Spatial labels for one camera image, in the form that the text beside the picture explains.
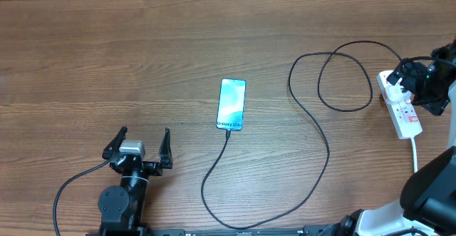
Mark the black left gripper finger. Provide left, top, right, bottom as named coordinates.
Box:
left=102, top=126, right=128, bottom=160
left=159, top=128, right=173, bottom=169

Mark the black USB charger cable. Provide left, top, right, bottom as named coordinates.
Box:
left=200, top=40, right=407, bottom=230

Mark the blue Galaxy smartphone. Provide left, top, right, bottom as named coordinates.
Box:
left=216, top=78, right=247, bottom=130

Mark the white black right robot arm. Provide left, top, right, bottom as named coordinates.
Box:
left=321, top=42, right=455, bottom=235

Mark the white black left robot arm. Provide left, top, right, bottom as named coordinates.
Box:
left=52, top=126, right=173, bottom=235

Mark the white charger plug adapter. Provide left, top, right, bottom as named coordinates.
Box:
left=383, top=84, right=411, bottom=104

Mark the white power strip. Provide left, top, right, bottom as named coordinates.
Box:
left=376, top=71, right=423, bottom=139

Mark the white power strip cord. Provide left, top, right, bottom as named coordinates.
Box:
left=410, top=137, right=420, bottom=175

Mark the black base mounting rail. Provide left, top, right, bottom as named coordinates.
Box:
left=87, top=223, right=356, bottom=236

